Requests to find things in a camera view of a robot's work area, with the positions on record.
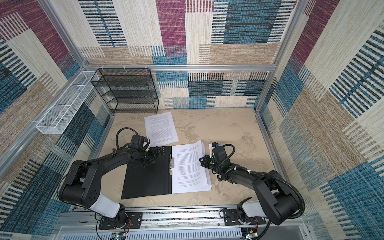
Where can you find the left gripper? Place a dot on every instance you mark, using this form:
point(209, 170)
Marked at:
point(153, 157)

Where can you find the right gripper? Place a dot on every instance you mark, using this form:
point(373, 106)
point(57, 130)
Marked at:
point(204, 164)

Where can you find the orange black file folder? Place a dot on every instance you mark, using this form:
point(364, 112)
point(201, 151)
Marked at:
point(153, 180)

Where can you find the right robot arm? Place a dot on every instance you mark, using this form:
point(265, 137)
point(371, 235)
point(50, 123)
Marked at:
point(279, 199)

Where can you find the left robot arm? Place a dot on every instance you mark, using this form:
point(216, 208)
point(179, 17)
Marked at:
point(81, 186)

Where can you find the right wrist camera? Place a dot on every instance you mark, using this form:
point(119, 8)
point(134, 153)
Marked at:
point(218, 153)

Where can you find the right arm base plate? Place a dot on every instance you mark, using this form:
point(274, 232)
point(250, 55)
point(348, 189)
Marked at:
point(233, 217)

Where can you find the black wire mesh shelf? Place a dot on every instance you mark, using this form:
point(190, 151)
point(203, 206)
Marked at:
point(127, 90)

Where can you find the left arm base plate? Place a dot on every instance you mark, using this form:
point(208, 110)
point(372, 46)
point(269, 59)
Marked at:
point(128, 220)

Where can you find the white wire mesh basket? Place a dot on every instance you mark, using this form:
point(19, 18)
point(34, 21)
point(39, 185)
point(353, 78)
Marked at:
point(57, 119)

